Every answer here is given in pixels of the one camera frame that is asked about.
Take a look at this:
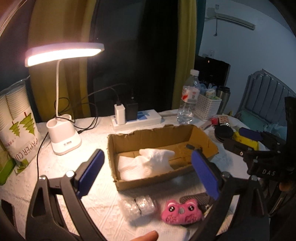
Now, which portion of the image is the bubble wrap roll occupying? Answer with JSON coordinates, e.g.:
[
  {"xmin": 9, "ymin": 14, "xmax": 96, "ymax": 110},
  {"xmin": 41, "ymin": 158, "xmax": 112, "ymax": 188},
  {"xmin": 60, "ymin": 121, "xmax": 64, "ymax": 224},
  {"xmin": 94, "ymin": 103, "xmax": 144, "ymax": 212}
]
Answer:
[{"xmin": 119, "ymin": 195, "xmax": 156, "ymax": 220}]

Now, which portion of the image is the white paper towel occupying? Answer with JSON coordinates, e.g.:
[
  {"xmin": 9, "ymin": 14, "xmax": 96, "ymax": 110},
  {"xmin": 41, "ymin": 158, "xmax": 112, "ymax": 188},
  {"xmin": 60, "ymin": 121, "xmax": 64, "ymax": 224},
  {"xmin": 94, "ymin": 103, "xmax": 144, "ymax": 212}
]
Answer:
[{"xmin": 117, "ymin": 155, "xmax": 148, "ymax": 181}]

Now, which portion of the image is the clear water bottle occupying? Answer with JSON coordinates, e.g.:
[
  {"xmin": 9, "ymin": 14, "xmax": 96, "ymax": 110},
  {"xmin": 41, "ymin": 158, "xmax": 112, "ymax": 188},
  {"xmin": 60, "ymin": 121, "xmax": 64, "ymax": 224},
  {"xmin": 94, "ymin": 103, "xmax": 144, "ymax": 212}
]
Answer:
[{"xmin": 177, "ymin": 69, "xmax": 200, "ymax": 124}]

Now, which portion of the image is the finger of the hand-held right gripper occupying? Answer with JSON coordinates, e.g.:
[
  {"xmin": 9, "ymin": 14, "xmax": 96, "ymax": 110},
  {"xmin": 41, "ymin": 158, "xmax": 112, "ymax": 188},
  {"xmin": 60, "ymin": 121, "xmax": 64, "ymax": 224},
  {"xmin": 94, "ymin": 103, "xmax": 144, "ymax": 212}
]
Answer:
[
  {"xmin": 223, "ymin": 138, "xmax": 259, "ymax": 163},
  {"xmin": 238, "ymin": 127, "xmax": 287, "ymax": 151}
]

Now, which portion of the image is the black phone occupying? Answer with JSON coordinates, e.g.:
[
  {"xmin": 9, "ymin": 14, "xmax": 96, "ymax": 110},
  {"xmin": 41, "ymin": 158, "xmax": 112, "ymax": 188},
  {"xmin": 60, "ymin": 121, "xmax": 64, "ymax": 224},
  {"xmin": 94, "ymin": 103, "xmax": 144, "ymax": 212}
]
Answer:
[{"xmin": 0, "ymin": 198, "xmax": 16, "ymax": 225}]

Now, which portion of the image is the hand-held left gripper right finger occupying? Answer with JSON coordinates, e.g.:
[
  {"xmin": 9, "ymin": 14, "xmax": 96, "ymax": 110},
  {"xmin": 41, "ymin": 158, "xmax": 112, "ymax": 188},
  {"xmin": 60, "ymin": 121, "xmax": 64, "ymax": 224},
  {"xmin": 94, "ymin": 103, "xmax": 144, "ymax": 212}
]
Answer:
[{"xmin": 191, "ymin": 149, "xmax": 271, "ymax": 241}]

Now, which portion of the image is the white plush toy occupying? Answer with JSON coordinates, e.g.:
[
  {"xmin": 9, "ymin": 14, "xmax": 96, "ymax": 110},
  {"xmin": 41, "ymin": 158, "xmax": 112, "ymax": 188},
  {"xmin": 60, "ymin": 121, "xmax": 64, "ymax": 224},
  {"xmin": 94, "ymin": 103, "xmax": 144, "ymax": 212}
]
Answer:
[{"xmin": 135, "ymin": 149, "xmax": 176, "ymax": 176}]

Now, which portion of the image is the white plastic basket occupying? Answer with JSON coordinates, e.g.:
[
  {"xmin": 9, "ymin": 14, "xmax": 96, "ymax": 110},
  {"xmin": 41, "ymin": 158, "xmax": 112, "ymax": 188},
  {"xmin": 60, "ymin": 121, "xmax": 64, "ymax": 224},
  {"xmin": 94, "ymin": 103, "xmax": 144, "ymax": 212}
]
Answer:
[{"xmin": 194, "ymin": 94, "xmax": 222, "ymax": 121}]

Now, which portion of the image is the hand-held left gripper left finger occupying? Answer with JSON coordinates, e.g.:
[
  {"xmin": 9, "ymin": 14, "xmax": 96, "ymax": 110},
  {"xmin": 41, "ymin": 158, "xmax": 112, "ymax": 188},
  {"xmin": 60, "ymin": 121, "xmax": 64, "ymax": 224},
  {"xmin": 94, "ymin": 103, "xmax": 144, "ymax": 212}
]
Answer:
[{"xmin": 25, "ymin": 149, "xmax": 107, "ymax": 241}]

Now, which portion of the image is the grey padded headboard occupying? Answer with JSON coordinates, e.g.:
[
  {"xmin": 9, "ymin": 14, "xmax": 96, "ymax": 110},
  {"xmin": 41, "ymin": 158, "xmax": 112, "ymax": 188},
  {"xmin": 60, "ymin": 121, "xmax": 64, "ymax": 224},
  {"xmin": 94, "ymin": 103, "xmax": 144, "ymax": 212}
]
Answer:
[{"xmin": 235, "ymin": 69, "xmax": 296, "ymax": 130}]

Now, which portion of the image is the dark woolly pouch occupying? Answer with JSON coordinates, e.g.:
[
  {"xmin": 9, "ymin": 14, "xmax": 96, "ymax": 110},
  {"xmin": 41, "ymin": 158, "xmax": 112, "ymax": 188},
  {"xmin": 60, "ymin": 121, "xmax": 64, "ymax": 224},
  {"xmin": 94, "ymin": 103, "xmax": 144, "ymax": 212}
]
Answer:
[{"xmin": 179, "ymin": 192, "xmax": 215, "ymax": 214}]

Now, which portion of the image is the black round case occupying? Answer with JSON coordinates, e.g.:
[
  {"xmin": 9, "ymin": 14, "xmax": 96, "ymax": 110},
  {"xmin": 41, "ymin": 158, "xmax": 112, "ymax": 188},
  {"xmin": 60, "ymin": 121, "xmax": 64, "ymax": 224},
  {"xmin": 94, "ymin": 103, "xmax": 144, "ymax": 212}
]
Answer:
[{"xmin": 214, "ymin": 126, "xmax": 234, "ymax": 142}]

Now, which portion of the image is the white desk lamp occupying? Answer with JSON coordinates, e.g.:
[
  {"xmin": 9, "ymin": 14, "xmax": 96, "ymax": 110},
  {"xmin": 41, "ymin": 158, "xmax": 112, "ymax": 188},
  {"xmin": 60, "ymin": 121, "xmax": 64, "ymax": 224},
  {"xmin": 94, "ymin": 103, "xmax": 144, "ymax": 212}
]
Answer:
[{"xmin": 24, "ymin": 42, "xmax": 105, "ymax": 156}]

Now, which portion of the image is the teal cloth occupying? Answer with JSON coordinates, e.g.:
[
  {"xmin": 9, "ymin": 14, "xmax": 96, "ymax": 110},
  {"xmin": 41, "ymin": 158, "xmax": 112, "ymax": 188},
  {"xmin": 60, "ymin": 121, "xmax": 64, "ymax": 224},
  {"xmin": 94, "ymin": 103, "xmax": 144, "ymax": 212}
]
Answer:
[{"xmin": 236, "ymin": 109, "xmax": 287, "ymax": 139}]

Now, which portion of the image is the dark window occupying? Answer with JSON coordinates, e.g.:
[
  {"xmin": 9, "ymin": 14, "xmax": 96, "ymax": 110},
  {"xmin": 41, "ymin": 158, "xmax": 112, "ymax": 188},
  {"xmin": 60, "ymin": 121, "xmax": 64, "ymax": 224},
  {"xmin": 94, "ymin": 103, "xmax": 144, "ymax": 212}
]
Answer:
[{"xmin": 89, "ymin": 0, "xmax": 178, "ymax": 116}]

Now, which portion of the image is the person's left hand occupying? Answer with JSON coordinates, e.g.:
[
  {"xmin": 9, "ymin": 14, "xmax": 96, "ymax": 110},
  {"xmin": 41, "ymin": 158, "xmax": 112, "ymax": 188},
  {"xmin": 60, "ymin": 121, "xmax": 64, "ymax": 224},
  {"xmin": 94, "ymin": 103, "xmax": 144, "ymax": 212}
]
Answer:
[{"xmin": 126, "ymin": 230, "xmax": 159, "ymax": 241}]

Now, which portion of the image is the yellow curtain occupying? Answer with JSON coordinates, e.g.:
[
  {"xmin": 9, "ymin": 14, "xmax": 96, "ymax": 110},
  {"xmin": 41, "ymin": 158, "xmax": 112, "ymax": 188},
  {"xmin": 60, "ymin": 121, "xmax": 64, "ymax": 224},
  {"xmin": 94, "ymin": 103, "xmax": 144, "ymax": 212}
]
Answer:
[
  {"xmin": 28, "ymin": 0, "xmax": 97, "ymax": 122},
  {"xmin": 172, "ymin": 0, "xmax": 207, "ymax": 110}
]

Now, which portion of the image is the pink plush toy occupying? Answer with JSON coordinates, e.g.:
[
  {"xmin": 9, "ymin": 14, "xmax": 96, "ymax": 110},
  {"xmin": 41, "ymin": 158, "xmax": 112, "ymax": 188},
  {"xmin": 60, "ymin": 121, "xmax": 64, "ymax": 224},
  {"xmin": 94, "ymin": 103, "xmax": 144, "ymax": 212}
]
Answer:
[{"xmin": 161, "ymin": 199, "xmax": 204, "ymax": 226}]

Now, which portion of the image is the yellow box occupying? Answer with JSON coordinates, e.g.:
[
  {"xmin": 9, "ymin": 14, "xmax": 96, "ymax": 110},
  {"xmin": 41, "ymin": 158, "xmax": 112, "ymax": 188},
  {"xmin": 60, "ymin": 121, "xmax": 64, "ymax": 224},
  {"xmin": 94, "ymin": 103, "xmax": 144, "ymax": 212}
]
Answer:
[{"xmin": 232, "ymin": 131, "xmax": 259, "ymax": 150}]

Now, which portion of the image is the black appliance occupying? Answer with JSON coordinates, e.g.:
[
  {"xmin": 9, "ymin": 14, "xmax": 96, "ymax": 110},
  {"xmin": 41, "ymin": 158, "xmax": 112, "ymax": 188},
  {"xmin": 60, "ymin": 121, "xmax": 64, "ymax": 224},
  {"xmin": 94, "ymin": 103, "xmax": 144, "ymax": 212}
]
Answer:
[{"xmin": 194, "ymin": 56, "xmax": 231, "ymax": 87}]

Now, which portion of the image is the white air conditioner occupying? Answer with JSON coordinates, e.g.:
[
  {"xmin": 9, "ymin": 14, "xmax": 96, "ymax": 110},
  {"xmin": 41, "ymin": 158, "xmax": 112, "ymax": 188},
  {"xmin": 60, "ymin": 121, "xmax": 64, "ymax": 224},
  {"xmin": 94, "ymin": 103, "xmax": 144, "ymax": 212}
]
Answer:
[{"xmin": 205, "ymin": 4, "xmax": 256, "ymax": 30}]

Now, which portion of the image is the white quilted table cover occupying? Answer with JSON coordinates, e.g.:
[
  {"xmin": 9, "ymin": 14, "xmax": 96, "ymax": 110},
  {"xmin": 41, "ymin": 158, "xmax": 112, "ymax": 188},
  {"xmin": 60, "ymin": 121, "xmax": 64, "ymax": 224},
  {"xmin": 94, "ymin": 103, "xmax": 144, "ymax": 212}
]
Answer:
[{"xmin": 0, "ymin": 109, "xmax": 273, "ymax": 241}]

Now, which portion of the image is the white power strip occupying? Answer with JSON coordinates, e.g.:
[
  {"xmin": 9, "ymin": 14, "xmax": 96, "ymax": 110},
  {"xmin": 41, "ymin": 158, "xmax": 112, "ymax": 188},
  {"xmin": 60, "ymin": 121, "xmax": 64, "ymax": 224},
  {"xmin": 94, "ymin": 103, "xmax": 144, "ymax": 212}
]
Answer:
[{"xmin": 110, "ymin": 109, "xmax": 162, "ymax": 131}]

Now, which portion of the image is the pack of paper cups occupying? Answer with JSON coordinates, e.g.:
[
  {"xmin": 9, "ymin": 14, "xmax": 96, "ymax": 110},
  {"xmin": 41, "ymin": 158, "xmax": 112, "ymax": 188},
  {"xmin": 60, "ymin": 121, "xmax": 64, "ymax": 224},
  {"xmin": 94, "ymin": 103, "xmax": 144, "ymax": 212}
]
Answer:
[{"xmin": 0, "ymin": 79, "xmax": 41, "ymax": 174}]

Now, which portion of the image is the white charger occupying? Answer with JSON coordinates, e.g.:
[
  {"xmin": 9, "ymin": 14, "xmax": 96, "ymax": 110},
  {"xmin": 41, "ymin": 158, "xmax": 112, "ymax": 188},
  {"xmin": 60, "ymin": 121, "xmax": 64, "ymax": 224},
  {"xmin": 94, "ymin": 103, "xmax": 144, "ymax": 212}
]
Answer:
[{"xmin": 114, "ymin": 104, "xmax": 126, "ymax": 126}]

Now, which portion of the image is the steel tumbler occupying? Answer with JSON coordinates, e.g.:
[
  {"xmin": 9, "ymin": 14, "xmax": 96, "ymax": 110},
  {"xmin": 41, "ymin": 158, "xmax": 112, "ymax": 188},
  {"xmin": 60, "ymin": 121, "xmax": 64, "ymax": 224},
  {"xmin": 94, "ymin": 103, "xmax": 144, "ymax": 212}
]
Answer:
[{"xmin": 216, "ymin": 86, "xmax": 231, "ymax": 115}]

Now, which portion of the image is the cardboard box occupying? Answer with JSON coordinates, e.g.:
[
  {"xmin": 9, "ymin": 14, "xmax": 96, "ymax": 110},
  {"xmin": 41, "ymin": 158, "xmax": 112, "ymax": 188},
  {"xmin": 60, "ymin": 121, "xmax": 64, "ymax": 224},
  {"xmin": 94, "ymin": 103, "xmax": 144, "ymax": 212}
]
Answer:
[{"xmin": 107, "ymin": 124, "xmax": 219, "ymax": 191}]

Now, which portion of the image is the black charger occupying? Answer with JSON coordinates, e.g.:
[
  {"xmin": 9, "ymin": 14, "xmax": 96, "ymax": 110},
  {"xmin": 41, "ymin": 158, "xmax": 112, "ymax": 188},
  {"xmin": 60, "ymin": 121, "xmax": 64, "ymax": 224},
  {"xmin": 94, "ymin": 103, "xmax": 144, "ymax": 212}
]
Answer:
[{"xmin": 125, "ymin": 103, "xmax": 139, "ymax": 121}]

